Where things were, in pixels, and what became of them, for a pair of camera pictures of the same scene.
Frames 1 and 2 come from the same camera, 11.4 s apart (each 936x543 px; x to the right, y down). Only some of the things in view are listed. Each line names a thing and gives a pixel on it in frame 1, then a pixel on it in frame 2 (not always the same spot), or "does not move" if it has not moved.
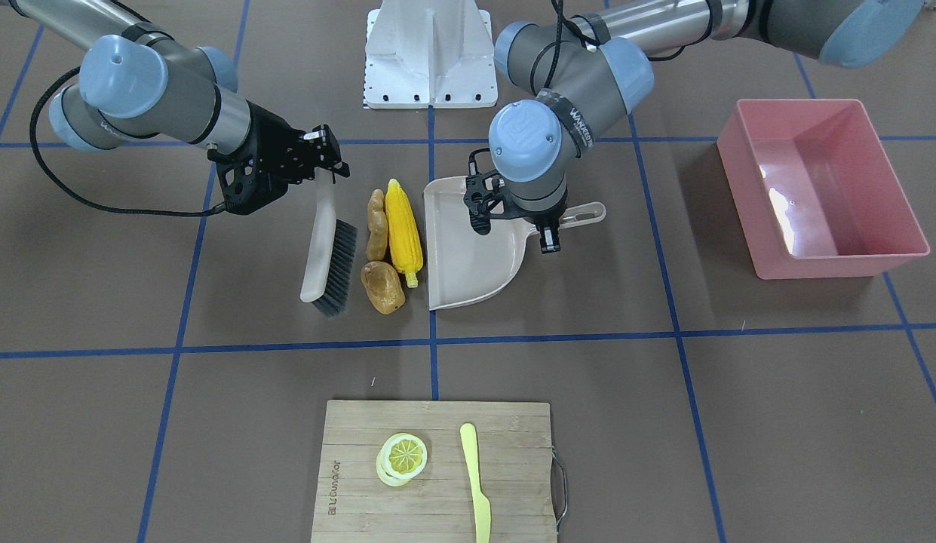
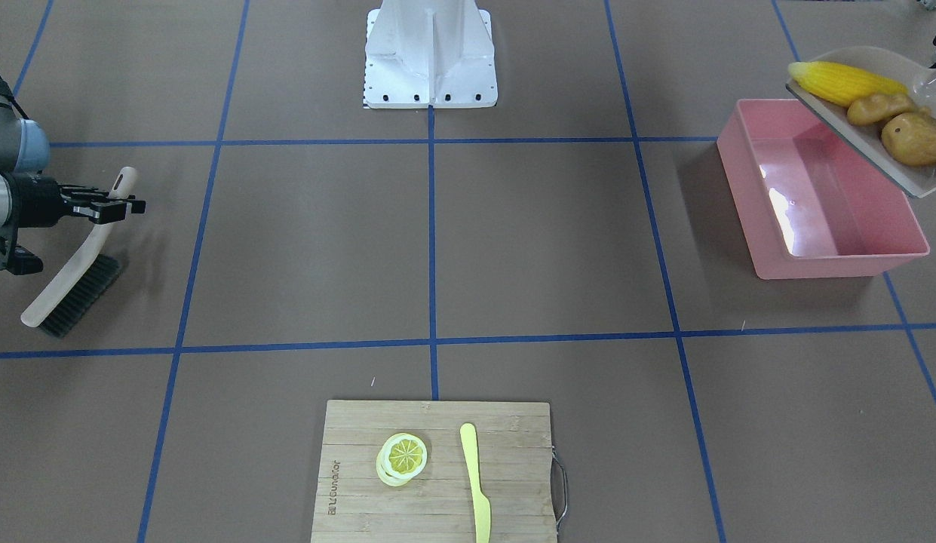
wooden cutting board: x=516 y=473 does not move
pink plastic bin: x=815 y=191 does not move
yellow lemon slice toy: x=401 y=457 does not move
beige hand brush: x=329 y=268 → x=86 y=280
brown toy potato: x=382 y=286 → x=916 y=139
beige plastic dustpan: x=462 y=264 → x=928 y=85
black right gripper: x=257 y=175 → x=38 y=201
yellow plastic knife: x=483 y=513 does not move
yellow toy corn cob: x=404 y=234 → x=842 y=84
